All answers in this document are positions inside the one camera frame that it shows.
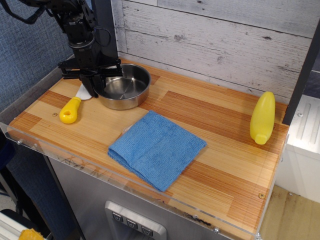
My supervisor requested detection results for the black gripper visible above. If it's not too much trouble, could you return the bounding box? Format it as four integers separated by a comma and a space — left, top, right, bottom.
58, 42, 123, 98

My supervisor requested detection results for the stainless steel pot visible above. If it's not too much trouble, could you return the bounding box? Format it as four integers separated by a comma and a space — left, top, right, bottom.
98, 63, 152, 110

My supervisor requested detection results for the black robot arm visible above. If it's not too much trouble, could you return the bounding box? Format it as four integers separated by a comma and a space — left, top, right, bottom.
0, 0, 123, 98

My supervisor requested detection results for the blue folded cloth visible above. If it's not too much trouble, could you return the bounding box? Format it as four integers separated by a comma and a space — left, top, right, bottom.
108, 110, 207, 192

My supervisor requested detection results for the stainless steel cabinet front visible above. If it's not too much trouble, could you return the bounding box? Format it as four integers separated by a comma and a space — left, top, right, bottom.
44, 153, 241, 240

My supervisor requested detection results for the clear acrylic table guard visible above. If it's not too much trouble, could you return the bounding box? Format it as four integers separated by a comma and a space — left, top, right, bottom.
0, 66, 289, 240

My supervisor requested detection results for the silver button control panel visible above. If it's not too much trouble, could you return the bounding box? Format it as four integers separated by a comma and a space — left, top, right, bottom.
104, 200, 167, 240

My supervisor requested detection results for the yellow object bottom left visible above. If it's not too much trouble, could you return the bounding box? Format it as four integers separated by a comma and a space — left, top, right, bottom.
18, 228, 45, 240

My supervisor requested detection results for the yellow plastic bottle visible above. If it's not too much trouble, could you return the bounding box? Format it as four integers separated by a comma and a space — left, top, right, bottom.
249, 91, 276, 145

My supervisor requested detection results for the white appliance with vents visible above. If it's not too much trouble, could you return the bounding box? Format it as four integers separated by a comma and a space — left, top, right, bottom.
275, 95, 320, 203

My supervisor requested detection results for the yellow handled toy knife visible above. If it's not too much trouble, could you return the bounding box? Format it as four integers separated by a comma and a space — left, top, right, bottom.
59, 84, 92, 124

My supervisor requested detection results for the black vertical post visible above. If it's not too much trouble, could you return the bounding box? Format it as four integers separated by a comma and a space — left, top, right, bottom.
281, 0, 320, 125

